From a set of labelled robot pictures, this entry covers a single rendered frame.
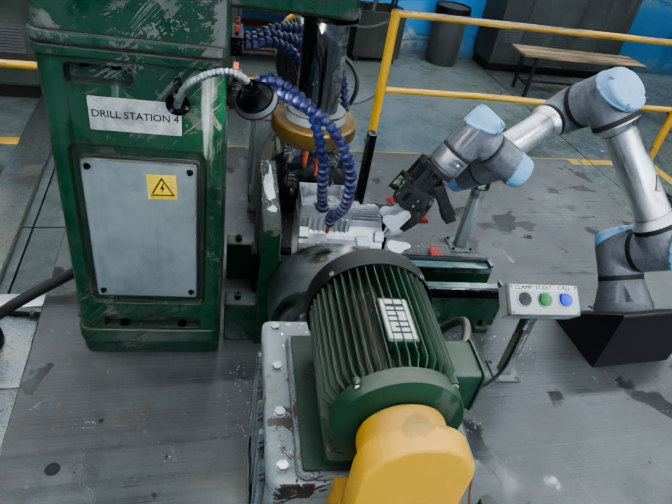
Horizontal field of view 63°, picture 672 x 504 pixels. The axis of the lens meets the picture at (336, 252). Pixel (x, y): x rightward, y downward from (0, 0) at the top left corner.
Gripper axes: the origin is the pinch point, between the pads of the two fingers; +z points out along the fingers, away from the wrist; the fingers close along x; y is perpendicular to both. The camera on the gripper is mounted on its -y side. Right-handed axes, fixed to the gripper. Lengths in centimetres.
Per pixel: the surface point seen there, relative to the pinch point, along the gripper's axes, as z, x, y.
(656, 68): -162, -547, -485
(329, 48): -25.2, -1.8, 37.6
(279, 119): -7.6, -3.4, 36.6
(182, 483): 47, 44, 24
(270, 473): 9, 64, 30
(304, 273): 6.2, 23.0, 22.9
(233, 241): 32.3, -16.8, 22.8
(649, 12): -193, -543, -410
